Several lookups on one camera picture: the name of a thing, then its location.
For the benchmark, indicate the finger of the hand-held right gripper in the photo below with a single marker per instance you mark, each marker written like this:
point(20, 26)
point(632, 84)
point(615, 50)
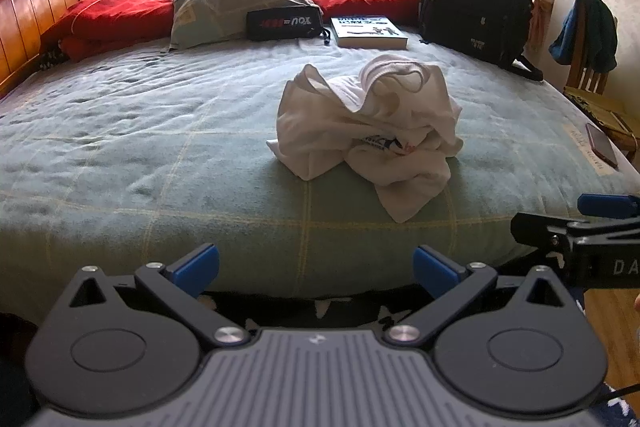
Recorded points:
point(537, 229)
point(607, 206)

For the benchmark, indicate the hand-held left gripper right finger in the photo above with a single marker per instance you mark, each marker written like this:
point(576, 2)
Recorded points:
point(435, 272)

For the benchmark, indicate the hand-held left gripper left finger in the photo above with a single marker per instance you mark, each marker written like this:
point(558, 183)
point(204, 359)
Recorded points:
point(196, 268)

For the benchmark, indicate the white printed t-shirt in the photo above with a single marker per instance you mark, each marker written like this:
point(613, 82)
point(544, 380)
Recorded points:
point(320, 122)

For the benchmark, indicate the dark red phone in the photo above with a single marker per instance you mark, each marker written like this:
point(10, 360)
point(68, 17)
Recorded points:
point(601, 144)

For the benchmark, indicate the green checked blanket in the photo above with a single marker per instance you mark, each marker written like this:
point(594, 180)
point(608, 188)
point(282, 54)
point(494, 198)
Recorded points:
point(125, 147)

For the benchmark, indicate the wooden chair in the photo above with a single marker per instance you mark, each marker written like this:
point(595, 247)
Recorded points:
point(582, 67)

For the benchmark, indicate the blue paperback book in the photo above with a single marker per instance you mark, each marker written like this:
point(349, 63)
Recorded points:
point(367, 32)

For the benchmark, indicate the black zip pouch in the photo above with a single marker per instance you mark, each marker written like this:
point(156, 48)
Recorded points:
point(285, 26)

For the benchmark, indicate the red quilt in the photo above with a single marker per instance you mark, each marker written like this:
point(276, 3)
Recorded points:
point(120, 12)

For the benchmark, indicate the grey pillow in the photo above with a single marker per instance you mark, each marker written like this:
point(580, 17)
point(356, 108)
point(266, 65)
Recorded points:
point(235, 2)

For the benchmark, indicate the wooden headboard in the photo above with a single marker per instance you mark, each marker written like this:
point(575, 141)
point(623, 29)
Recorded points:
point(35, 2)

